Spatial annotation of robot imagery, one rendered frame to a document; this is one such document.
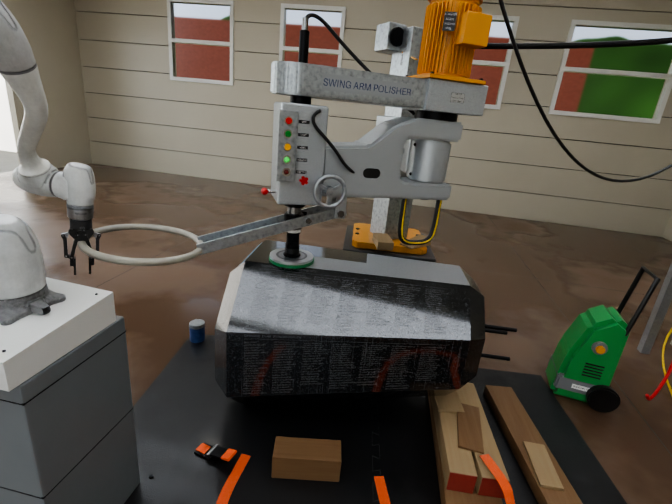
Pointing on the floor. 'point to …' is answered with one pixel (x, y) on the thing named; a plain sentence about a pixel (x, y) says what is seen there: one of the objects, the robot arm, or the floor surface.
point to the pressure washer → (594, 352)
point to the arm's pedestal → (72, 428)
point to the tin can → (197, 330)
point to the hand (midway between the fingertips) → (82, 265)
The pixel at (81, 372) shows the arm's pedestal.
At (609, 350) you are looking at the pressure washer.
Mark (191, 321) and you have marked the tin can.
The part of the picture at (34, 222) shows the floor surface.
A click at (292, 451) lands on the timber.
